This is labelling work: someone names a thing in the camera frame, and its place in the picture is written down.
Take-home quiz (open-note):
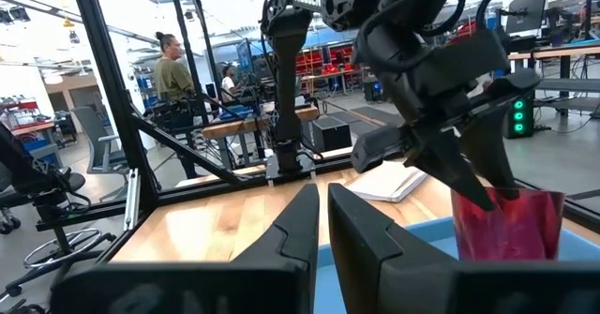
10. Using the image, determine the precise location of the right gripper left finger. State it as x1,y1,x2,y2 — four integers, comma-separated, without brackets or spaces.
49,182,321,314

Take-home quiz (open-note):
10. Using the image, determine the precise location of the blue plastic tray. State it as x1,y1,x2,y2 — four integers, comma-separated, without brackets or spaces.
312,216,600,314

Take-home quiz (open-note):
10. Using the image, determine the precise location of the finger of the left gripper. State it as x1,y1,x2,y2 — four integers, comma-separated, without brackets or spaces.
405,128,496,212
461,105,522,202

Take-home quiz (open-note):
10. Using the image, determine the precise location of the wooden workbench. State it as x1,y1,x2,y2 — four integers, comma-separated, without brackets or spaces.
508,44,600,118
201,103,321,171

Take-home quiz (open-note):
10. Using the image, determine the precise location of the red storage shelf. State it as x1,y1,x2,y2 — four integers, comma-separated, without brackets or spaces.
294,45,360,77

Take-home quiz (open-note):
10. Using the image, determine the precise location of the grey office chair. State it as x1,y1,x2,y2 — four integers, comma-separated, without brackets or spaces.
70,106,130,175

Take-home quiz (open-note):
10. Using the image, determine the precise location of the red translucent cup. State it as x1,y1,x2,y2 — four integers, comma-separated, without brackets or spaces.
450,186,566,262

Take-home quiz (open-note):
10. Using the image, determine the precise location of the black stool with chrome ring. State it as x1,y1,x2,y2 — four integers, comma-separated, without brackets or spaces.
0,122,116,301

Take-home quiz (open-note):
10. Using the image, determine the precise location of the black monitor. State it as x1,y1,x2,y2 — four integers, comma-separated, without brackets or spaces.
504,0,549,37

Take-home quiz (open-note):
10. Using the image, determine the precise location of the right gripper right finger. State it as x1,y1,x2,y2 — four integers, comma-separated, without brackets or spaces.
327,182,600,314

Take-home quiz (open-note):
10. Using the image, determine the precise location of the black tower with green lights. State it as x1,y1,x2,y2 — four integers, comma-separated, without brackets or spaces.
502,93,536,140

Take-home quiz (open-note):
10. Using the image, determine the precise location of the person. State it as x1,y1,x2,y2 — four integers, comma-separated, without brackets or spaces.
220,65,243,102
153,31,202,180

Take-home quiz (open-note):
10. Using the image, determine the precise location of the black box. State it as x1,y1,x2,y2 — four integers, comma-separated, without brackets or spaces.
311,115,353,153

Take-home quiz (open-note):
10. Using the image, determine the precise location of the white notebook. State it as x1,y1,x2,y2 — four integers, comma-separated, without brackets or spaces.
344,159,428,203

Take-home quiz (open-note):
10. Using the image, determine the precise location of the black metal rig frame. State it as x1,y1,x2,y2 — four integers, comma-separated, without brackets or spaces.
35,0,600,263

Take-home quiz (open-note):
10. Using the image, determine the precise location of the silver metal bracket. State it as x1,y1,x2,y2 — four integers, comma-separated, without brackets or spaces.
123,167,142,232

